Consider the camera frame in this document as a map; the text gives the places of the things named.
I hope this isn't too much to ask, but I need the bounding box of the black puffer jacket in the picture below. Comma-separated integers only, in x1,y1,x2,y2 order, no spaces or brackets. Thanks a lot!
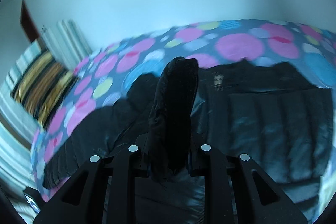
43,57,334,223

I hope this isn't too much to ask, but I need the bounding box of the striped headboard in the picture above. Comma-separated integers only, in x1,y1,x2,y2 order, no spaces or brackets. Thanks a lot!
1,20,92,196

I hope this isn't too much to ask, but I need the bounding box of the striped gold black pillow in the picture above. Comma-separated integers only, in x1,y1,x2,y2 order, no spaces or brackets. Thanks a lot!
10,50,79,129

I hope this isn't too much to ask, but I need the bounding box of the dark wooden door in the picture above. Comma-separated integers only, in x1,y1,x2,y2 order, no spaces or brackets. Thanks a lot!
20,0,41,43

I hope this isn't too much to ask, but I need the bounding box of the colourful dotted bed sheet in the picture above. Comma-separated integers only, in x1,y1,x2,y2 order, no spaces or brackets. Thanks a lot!
31,20,335,201

